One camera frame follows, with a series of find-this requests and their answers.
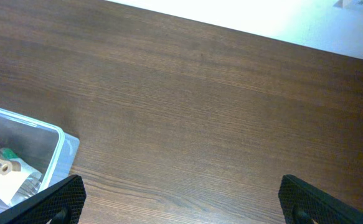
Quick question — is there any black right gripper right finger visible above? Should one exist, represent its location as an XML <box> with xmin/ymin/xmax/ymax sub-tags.
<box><xmin>278</xmin><ymin>174</ymin><xmax>363</xmax><ymax>224</ymax></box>

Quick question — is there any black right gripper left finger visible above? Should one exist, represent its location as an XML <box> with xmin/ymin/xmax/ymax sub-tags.
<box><xmin>0</xmin><ymin>175</ymin><xmax>87</xmax><ymax>224</ymax></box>

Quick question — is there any pack of coloured bits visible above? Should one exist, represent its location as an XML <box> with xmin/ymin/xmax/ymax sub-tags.
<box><xmin>0</xmin><ymin>147</ymin><xmax>42</xmax><ymax>207</ymax></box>

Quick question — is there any clear plastic container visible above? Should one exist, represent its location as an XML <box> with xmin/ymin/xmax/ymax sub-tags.
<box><xmin>0</xmin><ymin>108</ymin><xmax>80</xmax><ymax>213</ymax></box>

